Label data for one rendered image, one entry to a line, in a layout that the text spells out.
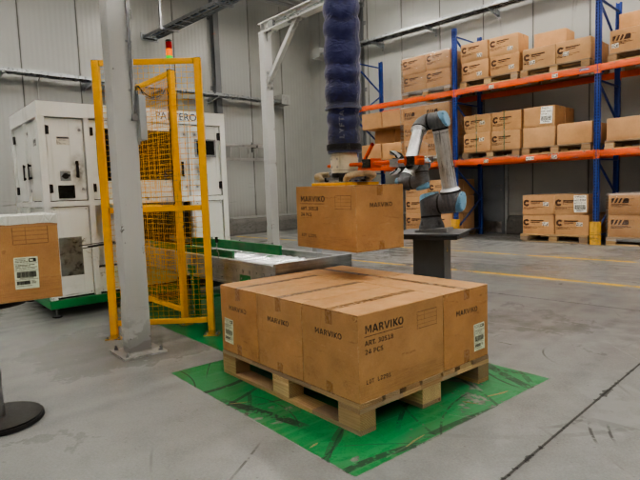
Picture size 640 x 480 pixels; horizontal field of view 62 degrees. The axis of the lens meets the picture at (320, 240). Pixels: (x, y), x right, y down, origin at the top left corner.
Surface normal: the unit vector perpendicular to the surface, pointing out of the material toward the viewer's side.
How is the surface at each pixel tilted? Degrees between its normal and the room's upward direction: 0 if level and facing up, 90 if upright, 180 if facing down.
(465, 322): 90
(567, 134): 90
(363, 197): 90
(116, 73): 90
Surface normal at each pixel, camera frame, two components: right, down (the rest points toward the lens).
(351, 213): -0.79, 0.09
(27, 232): 0.57, 0.06
